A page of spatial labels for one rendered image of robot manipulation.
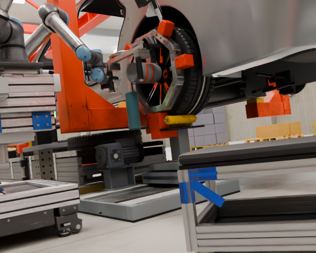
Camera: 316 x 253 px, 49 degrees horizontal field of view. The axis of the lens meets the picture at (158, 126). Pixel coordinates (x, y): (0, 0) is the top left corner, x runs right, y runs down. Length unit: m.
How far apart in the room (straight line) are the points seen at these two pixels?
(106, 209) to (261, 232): 1.21
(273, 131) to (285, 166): 8.36
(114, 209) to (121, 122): 0.99
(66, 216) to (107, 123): 1.12
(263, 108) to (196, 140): 5.08
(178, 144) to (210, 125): 6.56
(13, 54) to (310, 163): 1.39
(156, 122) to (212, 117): 6.73
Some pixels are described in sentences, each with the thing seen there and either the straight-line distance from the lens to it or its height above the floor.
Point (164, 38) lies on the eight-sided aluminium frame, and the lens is 2.28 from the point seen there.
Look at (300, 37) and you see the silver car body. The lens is 1.95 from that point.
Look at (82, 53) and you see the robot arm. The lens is 1.97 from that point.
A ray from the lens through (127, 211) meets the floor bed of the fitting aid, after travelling 1.78.
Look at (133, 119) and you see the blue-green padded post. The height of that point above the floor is 0.55.
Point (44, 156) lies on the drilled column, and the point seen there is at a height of 0.37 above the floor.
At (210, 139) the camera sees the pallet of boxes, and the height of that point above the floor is 0.28.
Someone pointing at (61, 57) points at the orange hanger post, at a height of 1.05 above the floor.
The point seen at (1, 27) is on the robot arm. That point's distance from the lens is 1.75.
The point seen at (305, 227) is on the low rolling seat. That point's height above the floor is 0.15.
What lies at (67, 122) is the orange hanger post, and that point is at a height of 0.59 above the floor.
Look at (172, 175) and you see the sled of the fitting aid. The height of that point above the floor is 0.15.
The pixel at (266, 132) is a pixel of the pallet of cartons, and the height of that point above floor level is 0.28.
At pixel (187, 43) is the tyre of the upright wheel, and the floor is 0.97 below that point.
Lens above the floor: 0.38
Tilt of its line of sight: 3 degrees up
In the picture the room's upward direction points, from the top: 7 degrees counter-clockwise
